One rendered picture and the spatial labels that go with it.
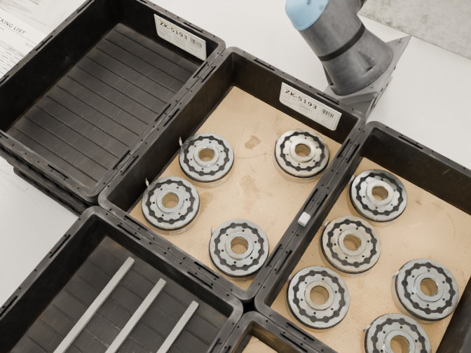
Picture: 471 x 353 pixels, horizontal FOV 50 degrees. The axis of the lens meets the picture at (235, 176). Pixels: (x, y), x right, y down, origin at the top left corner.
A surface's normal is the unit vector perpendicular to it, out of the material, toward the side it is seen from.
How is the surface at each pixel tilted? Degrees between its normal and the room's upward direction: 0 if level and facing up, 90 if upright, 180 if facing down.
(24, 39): 0
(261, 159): 0
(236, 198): 0
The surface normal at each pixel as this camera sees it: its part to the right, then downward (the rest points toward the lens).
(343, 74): -0.53, 0.49
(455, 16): 0.02, -0.45
